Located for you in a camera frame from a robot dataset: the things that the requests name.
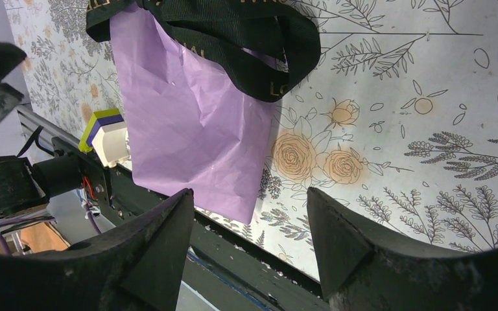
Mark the purple paper flower bouquet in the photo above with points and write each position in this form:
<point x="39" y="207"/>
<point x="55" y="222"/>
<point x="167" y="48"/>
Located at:
<point x="188" y="125"/>

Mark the green purple white toy block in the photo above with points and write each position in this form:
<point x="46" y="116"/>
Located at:
<point x="106" y="134"/>

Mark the floral patterned table mat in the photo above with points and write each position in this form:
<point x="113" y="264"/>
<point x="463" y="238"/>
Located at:
<point x="398" y="121"/>

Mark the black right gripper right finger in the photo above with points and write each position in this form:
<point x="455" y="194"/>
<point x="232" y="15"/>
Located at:
<point x="364" y="265"/>

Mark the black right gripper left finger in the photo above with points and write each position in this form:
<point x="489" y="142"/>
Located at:
<point x="134" y="266"/>

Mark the black ribbon with gold letters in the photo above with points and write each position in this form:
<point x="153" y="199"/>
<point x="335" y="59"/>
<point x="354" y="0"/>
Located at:
<point x="265" y="47"/>

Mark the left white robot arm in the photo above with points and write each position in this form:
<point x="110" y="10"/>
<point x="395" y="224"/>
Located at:
<point x="24" y="186"/>

